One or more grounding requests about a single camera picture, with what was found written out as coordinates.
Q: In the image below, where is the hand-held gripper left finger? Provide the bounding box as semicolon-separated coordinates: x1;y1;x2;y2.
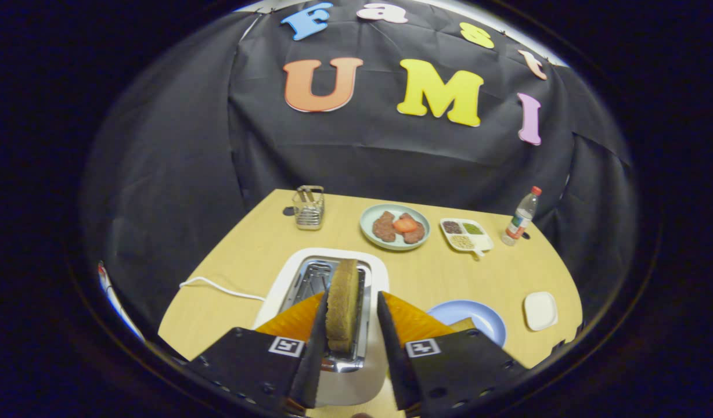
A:
185;291;330;414

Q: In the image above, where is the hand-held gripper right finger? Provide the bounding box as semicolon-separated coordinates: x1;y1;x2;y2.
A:
376;291;530;417

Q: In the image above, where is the toasted bread slice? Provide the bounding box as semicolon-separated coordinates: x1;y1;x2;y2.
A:
325;258;361;353

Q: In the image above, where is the white toaster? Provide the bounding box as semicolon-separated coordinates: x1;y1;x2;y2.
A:
252;248;390;407

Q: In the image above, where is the blue round plate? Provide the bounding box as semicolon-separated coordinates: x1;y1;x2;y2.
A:
426;300;507;348

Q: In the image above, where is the brown meat patty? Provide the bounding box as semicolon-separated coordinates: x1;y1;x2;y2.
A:
372;211;398;243
403;213;426;245

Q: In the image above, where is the white divided seed tray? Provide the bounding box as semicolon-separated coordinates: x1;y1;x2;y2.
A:
440;218;494;258

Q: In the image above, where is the pale green round plate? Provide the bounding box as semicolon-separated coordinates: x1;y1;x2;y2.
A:
359;203;431;251

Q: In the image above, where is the white square plate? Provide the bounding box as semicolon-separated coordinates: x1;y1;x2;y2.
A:
523;291;559;332

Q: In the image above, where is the clear red-capped water bottle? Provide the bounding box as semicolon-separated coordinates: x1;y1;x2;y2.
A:
501;186;543;247

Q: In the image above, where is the white power cable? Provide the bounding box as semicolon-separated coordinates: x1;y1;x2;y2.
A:
179;276;267;302

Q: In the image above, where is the small metal wire basket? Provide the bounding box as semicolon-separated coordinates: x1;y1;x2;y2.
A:
292;185;326;231

